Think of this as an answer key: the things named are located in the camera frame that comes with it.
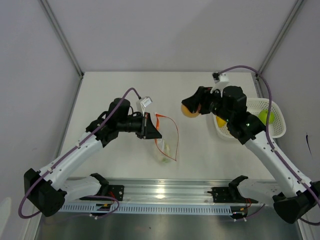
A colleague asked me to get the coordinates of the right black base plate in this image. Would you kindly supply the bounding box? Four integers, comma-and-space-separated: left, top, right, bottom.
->
207, 186, 258, 204

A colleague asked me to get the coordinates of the left aluminium frame post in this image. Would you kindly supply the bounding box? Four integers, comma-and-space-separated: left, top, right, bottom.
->
38, 0, 84, 79

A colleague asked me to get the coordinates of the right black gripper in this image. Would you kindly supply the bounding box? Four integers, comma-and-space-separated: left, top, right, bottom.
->
182, 86, 233, 123

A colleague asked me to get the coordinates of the white perforated plastic basket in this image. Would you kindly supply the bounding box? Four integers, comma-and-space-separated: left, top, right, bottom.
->
213, 98, 287, 141

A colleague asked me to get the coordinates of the aluminium mounting rail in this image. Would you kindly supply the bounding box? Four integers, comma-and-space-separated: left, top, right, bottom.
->
33, 177, 307, 207

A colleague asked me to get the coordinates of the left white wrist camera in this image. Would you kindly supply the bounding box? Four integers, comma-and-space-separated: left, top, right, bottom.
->
136, 96, 153, 115

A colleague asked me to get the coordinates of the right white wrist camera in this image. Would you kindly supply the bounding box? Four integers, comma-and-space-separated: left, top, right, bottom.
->
210, 72, 229, 93

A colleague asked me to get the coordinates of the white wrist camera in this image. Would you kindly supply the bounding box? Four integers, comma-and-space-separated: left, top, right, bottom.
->
210, 72, 229, 93
136, 96, 153, 115

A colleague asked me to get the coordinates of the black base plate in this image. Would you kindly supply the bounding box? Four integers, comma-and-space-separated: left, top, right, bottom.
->
98, 185, 125, 201
207, 186, 258, 204

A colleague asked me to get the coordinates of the orange pink peach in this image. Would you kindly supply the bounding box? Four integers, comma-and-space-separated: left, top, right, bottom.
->
181, 104, 200, 118

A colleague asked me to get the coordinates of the white slotted cable duct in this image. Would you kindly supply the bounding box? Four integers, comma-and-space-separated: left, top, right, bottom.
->
59, 202, 247, 216

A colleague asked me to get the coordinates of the green apple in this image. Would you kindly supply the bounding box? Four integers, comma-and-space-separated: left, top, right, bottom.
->
258, 109, 275, 125

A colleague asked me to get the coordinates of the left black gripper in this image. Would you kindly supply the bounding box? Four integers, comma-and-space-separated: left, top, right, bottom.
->
117, 111, 162, 140

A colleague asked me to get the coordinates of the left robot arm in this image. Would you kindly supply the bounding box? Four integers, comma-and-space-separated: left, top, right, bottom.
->
24, 96, 162, 217

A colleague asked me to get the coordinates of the right aluminium frame post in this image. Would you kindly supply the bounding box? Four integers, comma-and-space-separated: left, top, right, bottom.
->
254, 0, 307, 80

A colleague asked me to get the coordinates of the clear zip top bag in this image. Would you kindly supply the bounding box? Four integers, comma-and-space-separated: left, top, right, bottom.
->
154, 112, 180, 164

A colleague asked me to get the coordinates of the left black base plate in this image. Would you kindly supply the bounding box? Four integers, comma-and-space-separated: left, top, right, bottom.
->
98, 185, 125, 201

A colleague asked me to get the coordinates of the white cauliflower with leaves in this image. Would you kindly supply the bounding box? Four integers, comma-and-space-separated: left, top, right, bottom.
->
156, 139, 172, 164

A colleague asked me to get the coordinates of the aluminium frame post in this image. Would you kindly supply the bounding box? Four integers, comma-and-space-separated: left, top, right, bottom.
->
38, 0, 84, 79
254, 0, 307, 80

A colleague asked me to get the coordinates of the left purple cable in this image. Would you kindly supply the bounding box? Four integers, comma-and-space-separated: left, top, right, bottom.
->
18, 87, 141, 221

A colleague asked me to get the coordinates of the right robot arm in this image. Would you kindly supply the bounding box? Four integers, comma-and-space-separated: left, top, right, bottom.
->
181, 86, 320, 224

